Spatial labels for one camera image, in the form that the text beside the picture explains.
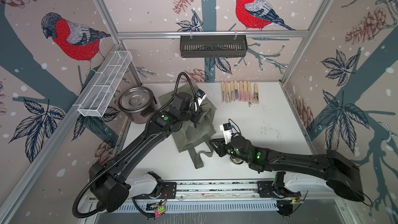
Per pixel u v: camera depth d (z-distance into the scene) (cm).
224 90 118
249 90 114
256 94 114
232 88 118
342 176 41
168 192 73
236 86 119
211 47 106
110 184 37
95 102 70
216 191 75
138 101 91
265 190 73
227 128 67
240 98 110
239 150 58
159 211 66
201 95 63
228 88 118
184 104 55
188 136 92
